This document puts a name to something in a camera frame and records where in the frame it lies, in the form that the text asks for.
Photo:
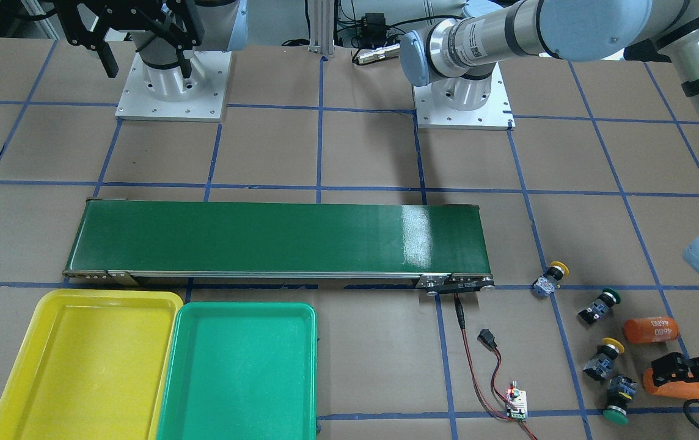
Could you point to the plain orange cylinder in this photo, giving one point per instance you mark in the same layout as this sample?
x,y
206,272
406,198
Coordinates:
x,y
677,389

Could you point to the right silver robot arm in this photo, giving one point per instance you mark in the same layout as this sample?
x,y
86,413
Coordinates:
x,y
226,30

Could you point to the green push button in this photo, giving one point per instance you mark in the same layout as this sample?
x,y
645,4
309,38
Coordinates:
x,y
619,394
599,308

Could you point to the yellow plastic tray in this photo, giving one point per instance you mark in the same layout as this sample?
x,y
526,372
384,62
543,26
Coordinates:
x,y
92,365

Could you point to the yellow push button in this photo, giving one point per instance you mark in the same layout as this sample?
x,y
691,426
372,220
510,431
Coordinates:
x,y
600,365
550,280

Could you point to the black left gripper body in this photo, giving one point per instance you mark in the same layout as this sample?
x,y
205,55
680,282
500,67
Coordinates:
x,y
671,369

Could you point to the small motor controller board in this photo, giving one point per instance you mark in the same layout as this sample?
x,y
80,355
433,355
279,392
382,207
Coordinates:
x,y
516,403

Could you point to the orange cylinder with 4680 label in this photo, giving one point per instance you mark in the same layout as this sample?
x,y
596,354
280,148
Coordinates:
x,y
651,330

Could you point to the aluminium frame post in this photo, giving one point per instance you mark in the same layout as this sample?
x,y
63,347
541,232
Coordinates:
x,y
321,27

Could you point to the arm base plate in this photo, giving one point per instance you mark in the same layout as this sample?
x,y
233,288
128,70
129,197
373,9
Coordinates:
x,y
167,96
461,103

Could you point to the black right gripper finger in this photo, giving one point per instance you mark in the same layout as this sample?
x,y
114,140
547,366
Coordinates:
x,y
107,59
183,44

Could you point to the green conveyor belt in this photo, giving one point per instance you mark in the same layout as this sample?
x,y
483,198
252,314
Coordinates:
x,y
441,249

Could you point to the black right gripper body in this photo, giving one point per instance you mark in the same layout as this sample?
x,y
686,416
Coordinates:
x,y
83,29

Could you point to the green plastic tray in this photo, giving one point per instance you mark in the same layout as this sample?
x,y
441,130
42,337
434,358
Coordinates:
x,y
242,370

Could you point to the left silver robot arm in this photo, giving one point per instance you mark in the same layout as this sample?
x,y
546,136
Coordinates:
x,y
578,31

